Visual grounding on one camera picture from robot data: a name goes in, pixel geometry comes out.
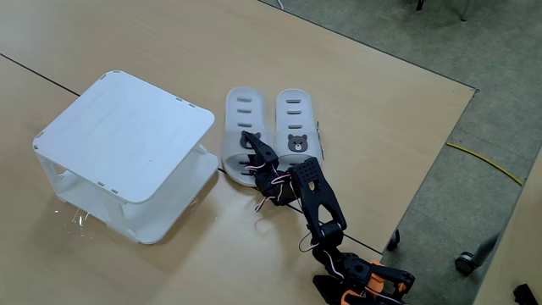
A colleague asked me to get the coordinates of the white bear slipper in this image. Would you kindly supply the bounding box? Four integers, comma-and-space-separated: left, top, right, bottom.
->
220, 86, 276, 188
273, 87, 325, 169

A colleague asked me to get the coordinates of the black floor object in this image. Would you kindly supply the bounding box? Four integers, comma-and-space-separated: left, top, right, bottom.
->
512, 283, 541, 305

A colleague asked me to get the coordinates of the white plastic shelf box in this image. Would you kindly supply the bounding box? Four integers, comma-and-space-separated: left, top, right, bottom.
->
32, 69, 220, 246

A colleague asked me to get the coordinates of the yellow floor cable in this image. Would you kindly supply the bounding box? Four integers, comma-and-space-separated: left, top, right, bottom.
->
445, 141, 524, 187

